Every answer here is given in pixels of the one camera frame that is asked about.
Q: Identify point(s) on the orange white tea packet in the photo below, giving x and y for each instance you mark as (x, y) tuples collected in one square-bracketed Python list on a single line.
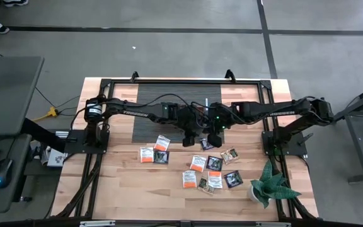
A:
[(189, 179), (198, 164), (147, 155), (162, 143), (215, 179)]

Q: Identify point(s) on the dark purple tea packet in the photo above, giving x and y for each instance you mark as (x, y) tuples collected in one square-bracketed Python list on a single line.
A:
[(203, 144)]

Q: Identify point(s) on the black desk strut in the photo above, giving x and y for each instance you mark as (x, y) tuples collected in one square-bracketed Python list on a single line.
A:
[(43, 135)]

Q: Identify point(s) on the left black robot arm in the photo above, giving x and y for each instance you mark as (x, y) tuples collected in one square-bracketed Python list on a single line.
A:
[(134, 113)]

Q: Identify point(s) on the grey striped mat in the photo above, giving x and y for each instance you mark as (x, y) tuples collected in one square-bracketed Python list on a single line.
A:
[(150, 132)]

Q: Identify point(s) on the black computer mouse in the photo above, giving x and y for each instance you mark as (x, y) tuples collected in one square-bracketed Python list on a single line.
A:
[(3, 171)]

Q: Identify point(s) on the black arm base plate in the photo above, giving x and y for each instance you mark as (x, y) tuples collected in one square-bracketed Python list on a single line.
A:
[(74, 145), (295, 145)]

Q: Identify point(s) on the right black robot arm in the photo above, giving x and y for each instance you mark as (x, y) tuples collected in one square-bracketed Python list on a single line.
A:
[(279, 112)]

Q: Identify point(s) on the green plant in white pot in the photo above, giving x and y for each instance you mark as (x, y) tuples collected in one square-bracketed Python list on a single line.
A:
[(271, 186)]

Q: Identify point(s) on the yellow power plug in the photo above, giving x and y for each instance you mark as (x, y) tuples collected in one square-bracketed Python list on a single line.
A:
[(53, 112)]

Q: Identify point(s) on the white printed box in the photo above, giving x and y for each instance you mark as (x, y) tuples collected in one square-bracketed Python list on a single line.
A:
[(55, 159)]

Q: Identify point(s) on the brown beige tea packet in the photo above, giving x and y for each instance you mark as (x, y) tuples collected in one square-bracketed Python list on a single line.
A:
[(229, 155)]

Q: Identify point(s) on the silver metal bracket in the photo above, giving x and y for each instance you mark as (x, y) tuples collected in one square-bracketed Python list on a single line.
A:
[(61, 134), (96, 223), (273, 224)]

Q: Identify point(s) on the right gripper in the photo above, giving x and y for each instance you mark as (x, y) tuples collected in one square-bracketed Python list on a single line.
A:
[(220, 119)]

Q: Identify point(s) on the black green tea packet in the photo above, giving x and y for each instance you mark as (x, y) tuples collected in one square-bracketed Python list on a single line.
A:
[(161, 157)]

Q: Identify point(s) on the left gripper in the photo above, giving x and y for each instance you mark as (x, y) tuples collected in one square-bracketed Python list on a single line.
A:
[(190, 121)]

